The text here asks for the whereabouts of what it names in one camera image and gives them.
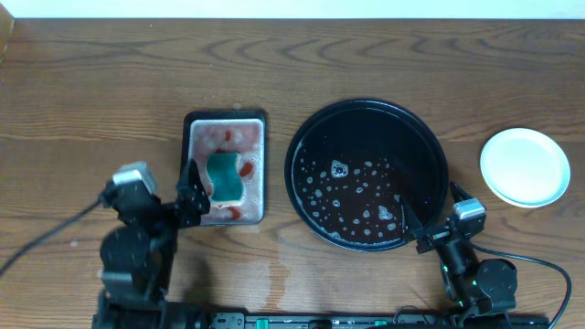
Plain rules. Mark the light blue top plate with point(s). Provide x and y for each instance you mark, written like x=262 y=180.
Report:
x=525 y=168

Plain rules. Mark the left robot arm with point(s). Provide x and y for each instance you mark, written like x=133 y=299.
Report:
x=138 y=257

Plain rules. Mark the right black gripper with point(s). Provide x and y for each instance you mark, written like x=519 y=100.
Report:
x=414 y=229

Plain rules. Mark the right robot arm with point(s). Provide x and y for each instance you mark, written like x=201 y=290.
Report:
x=478 y=287

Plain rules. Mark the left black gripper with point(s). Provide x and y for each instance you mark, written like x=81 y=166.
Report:
x=197 y=197

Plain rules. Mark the black rectangular sponge tray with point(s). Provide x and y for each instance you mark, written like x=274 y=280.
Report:
x=242 y=132

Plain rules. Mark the green yellow sponge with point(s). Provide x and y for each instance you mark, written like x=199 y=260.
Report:
x=227 y=187

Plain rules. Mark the black round tray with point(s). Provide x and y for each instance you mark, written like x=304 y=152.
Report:
x=351 y=164

